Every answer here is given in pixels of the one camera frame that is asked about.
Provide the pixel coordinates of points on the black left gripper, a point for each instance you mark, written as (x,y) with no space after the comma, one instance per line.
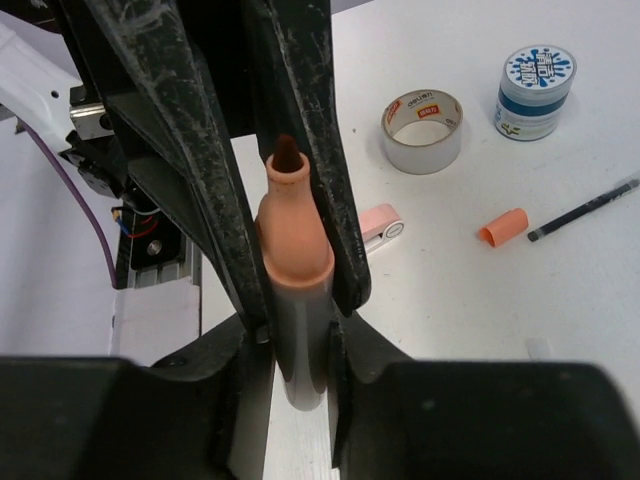
(173,78)

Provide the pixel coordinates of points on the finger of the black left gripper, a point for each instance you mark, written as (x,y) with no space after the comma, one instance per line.
(291,68)

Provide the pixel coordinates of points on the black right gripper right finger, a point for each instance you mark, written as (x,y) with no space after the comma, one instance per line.
(394,417)

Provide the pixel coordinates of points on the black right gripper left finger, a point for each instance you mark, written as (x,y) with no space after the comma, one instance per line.
(201,412)

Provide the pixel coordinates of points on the orange marker pen body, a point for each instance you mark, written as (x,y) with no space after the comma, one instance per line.
(300,263)

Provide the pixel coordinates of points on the orange marker cap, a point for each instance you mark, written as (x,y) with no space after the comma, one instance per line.
(504,228)

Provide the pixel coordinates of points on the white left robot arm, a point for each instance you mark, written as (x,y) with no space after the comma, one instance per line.
(40,94)

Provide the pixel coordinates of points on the large clear tape roll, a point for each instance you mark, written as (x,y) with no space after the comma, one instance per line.
(422,131)

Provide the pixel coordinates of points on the pink correction tape dispenser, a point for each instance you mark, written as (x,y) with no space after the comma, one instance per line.
(379,225)

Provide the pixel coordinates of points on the black gel pen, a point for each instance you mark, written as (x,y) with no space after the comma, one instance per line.
(622,188)

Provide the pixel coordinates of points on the blue jar with label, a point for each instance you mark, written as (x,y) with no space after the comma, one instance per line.
(534,86)

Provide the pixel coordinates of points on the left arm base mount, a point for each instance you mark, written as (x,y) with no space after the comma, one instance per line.
(152,250)

